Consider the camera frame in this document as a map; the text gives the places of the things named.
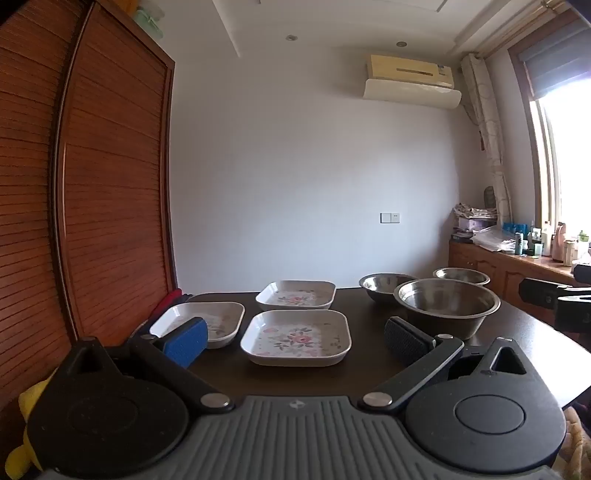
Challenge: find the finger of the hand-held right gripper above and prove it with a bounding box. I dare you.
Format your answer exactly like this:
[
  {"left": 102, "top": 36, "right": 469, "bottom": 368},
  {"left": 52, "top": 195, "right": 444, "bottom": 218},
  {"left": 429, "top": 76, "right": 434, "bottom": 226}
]
[{"left": 518, "top": 278, "right": 561, "bottom": 309}]

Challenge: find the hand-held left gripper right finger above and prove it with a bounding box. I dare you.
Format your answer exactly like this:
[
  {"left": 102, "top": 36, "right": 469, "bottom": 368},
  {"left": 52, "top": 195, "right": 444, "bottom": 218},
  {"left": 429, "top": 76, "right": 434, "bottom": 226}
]
[{"left": 359, "top": 316, "right": 532, "bottom": 411}]

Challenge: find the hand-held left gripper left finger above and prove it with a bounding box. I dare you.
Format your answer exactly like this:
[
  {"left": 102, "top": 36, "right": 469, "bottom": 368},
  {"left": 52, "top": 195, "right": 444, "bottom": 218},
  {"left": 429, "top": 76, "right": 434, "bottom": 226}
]
[{"left": 55, "top": 318, "right": 235, "bottom": 411}]

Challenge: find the floral square plate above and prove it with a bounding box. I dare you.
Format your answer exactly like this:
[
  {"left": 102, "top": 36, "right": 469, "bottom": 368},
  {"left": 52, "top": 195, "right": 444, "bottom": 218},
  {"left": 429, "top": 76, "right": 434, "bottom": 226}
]
[
  {"left": 255, "top": 280, "right": 337, "bottom": 311},
  {"left": 240, "top": 309, "right": 352, "bottom": 367},
  {"left": 148, "top": 302, "right": 246, "bottom": 349}
]

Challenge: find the large steel bowl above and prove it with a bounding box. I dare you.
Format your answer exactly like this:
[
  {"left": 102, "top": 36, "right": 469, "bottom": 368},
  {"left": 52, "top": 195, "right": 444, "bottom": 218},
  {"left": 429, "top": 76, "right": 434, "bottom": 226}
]
[{"left": 393, "top": 278, "right": 502, "bottom": 340}]

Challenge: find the medium steel bowl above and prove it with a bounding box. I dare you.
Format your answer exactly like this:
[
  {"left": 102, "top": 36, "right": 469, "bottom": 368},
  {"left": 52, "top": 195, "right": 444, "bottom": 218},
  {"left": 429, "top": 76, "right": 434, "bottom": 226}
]
[{"left": 359, "top": 272, "right": 419, "bottom": 304}]

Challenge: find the small steel bowl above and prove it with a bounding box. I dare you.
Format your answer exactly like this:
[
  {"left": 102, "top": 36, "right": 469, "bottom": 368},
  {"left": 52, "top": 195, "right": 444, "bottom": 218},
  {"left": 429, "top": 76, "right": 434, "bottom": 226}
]
[{"left": 433, "top": 267, "right": 491, "bottom": 287}]

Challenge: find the red cloth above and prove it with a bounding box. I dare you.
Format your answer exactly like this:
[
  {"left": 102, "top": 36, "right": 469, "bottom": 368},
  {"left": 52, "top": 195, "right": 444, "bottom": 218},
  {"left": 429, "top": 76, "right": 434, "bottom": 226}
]
[{"left": 157, "top": 288, "right": 184, "bottom": 319}]

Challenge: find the row of toiletry bottles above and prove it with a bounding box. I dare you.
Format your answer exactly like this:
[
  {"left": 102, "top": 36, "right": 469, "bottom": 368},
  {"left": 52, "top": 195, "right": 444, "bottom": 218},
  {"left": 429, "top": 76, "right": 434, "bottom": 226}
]
[{"left": 502, "top": 220, "right": 591, "bottom": 268}]

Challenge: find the wooden low cabinet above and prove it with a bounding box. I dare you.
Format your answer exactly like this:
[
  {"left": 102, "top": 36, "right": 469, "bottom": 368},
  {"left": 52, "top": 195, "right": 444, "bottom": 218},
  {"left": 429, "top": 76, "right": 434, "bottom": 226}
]
[{"left": 449, "top": 237, "right": 591, "bottom": 315}]

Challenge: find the clear plastic bag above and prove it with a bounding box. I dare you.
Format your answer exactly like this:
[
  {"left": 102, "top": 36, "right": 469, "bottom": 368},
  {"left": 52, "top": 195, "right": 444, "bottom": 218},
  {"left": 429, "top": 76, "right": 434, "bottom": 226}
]
[{"left": 472, "top": 224, "right": 517, "bottom": 253}]

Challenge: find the purple box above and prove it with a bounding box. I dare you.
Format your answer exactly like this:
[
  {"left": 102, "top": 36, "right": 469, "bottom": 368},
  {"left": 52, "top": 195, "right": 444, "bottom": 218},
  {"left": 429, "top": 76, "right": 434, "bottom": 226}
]
[{"left": 458, "top": 217, "right": 497, "bottom": 232}]

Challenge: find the stack of newspapers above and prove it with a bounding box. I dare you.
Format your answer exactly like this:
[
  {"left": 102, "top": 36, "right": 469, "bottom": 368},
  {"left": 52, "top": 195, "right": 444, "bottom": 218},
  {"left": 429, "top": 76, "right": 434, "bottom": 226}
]
[{"left": 452, "top": 202, "right": 498, "bottom": 221}]

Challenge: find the beige patterned blanket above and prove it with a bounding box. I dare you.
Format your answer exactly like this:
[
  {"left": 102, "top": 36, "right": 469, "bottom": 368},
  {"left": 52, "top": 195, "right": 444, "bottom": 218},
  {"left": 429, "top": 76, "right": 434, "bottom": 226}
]
[{"left": 556, "top": 406, "right": 591, "bottom": 480}]

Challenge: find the wooden framed window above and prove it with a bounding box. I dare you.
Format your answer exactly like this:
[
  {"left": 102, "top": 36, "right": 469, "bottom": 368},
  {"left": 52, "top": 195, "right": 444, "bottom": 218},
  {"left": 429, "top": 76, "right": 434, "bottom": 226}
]
[{"left": 508, "top": 46, "right": 591, "bottom": 273}]

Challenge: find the patterned beige curtain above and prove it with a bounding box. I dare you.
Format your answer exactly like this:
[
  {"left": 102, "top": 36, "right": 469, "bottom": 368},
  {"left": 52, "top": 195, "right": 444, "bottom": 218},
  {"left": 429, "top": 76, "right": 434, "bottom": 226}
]
[{"left": 461, "top": 53, "right": 513, "bottom": 227}]

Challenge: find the yellow plush toy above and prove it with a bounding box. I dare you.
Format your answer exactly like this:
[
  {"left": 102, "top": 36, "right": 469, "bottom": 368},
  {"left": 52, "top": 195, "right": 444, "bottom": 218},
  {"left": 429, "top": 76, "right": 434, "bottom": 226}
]
[{"left": 4, "top": 381, "right": 56, "bottom": 476}]

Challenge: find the wooden louvered wardrobe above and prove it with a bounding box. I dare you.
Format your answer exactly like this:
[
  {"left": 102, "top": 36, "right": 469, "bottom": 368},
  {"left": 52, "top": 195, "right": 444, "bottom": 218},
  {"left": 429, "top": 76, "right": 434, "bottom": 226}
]
[{"left": 0, "top": 0, "right": 177, "bottom": 416}]

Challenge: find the grey roller blind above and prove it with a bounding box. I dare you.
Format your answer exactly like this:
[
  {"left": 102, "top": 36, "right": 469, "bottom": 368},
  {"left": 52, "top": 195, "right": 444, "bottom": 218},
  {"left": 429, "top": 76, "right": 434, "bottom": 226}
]
[{"left": 517, "top": 18, "right": 591, "bottom": 100}]

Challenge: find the green storage box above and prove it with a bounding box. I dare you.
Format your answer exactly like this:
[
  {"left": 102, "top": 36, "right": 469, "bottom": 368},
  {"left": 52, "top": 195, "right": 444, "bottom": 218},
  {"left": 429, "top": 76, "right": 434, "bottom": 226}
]
[{"left": 134, "top": 0, "right": 164, "bottom": 40}]

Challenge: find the beige wall air conditioner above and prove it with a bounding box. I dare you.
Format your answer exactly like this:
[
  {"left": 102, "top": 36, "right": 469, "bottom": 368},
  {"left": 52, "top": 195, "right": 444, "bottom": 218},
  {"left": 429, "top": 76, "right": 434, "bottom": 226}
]
[{"left": 366, "top": 54, "right": 455, "bottom": 89}]

